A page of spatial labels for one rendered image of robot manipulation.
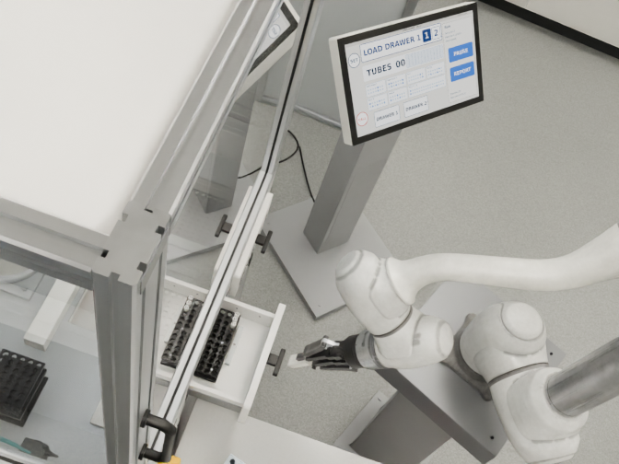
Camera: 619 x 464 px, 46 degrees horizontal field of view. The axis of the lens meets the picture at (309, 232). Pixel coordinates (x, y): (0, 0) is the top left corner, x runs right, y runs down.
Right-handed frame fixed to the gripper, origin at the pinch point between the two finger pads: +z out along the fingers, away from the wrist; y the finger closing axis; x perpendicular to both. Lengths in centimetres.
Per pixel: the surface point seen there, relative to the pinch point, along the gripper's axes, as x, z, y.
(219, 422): 14.2, 23.5, -0.7
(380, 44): -91, -12, 18
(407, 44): -97, -15, 11
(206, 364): 6.7, 16.6, 13.6
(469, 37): -113, -24, -5
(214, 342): 0.9, 16.7, 13.8
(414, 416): -15, 11, -58
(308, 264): -83, 76, -52
